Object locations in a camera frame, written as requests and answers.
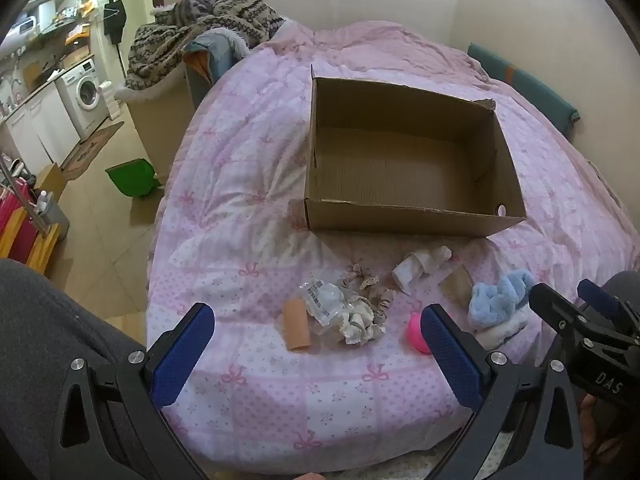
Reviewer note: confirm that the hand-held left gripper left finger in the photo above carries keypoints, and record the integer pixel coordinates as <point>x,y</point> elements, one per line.
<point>182,355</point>

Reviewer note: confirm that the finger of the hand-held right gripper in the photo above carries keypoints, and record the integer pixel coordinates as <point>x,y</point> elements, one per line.
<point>600,299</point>
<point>552,310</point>

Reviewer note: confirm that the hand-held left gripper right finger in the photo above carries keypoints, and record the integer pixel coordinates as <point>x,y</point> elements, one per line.
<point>452,360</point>

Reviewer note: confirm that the pink makeup sponge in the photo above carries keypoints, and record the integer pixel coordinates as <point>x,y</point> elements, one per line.
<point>416,335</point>

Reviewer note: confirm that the white fluffy sock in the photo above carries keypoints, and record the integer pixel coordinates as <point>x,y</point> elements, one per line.
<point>502,335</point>

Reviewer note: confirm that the blue fluffy sock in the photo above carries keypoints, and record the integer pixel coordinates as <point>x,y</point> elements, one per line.
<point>492,302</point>

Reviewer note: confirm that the cream scrunchie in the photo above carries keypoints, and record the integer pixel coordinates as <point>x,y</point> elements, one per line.
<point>357,322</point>

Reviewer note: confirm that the clear plastic packet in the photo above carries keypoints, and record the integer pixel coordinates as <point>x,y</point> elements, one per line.
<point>320,300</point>

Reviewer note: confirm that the brown cardboard box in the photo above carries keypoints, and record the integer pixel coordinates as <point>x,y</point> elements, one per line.
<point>400,160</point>

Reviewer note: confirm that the person's right hand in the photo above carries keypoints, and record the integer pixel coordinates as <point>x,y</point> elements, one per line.
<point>589,425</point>

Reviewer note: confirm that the person's right leg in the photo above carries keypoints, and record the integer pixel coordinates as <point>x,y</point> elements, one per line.
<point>627,285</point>

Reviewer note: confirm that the person's leg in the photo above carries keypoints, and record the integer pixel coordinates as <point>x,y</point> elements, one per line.
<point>627,285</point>
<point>45,320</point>

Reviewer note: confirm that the brown striped scrunchie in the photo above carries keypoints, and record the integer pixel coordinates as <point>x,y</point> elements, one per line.
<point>384,300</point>

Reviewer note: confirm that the white rolled sock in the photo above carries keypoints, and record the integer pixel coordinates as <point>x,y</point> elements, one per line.
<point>412,272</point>

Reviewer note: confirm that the small floral scrunchie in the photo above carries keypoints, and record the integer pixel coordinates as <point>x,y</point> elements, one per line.
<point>362,272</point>

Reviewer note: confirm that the person's left leg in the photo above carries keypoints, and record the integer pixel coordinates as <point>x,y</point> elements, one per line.
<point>45,320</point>

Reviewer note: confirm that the yellow wooden rack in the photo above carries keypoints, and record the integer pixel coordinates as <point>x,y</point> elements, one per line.
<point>42,250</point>

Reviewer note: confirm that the grey bin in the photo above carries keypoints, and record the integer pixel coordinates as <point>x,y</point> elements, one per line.
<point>57,220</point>

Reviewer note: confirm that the green plastic bin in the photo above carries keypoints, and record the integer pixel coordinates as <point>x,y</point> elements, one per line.
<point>132,177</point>

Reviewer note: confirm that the pink suitcase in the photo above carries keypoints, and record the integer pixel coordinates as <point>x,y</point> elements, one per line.
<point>12,225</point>

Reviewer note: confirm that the small cardboard box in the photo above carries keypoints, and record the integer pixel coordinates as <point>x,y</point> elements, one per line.
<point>50,180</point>

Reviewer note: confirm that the teal headboard cushion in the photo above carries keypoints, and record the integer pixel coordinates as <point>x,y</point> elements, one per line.
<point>530,87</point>

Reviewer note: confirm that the brown door mat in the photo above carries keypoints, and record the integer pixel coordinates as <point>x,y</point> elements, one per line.
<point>92,149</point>

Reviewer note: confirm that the beige armchair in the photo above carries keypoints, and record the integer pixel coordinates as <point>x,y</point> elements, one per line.
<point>160,125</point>

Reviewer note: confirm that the white kitchen cabinet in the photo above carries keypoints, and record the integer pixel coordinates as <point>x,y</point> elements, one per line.
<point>35,125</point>

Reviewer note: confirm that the white washing machine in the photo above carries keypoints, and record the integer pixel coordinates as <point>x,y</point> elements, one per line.
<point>87,92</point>

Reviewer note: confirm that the teal fleece-lined garment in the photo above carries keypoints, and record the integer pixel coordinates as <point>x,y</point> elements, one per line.
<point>210,60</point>

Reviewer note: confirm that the black hanging garment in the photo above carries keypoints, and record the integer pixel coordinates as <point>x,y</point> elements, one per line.
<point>115,20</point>

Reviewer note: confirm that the grey tabby cat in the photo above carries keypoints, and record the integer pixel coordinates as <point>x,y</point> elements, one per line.
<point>192,10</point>

